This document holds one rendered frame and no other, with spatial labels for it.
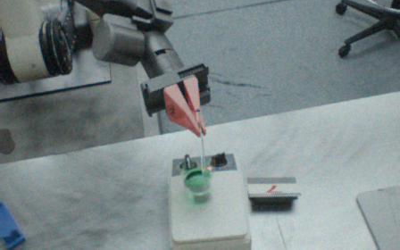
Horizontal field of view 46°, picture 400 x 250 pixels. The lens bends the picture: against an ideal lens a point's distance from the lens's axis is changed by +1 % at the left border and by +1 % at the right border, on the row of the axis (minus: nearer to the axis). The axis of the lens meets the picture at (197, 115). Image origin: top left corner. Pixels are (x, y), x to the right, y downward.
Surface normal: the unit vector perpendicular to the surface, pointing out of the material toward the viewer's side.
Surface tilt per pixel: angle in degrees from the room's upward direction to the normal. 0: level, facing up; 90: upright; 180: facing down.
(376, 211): 0
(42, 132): 0
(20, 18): 64
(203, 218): 0
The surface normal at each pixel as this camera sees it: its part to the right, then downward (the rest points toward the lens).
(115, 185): -0.07, -0.64
